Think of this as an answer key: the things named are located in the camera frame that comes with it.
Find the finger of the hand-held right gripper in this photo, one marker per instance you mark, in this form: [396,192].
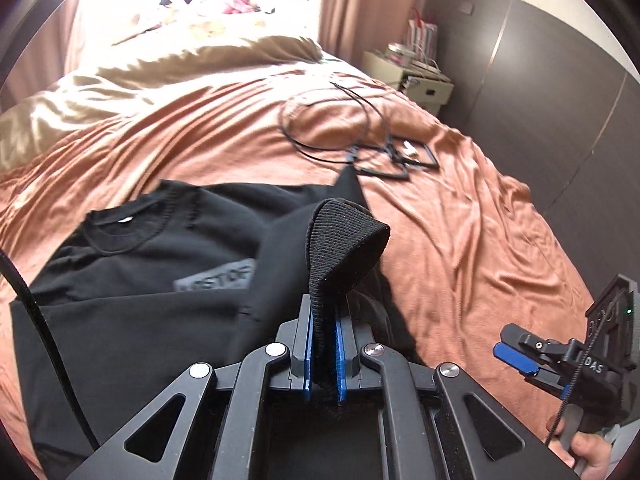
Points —
[515,357]
[547,379]

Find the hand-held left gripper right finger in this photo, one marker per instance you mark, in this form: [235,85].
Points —
[341,360]

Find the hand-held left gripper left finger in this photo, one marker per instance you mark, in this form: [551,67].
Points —
[309,355]

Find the black long-sleeve shirt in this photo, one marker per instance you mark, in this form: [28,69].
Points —
[150,320]

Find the person's right forearm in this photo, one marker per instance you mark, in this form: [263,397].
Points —
[625,435]

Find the person's right hand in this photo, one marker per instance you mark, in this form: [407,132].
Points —
[590,462]

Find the brown blanket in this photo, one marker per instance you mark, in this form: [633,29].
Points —
[475,220]

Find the grey wardrobe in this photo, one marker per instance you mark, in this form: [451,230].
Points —
[540,85]

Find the cream nightstand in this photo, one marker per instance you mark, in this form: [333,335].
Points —
[395,77]

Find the small round container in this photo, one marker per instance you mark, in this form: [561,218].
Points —
[401,54]

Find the beige duvet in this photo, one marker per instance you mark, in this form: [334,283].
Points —
[175,70]

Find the yellow bear printed cloth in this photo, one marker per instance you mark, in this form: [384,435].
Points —
[200,27]

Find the pink curtain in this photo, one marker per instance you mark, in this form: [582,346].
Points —
[75,35]
[360,10]

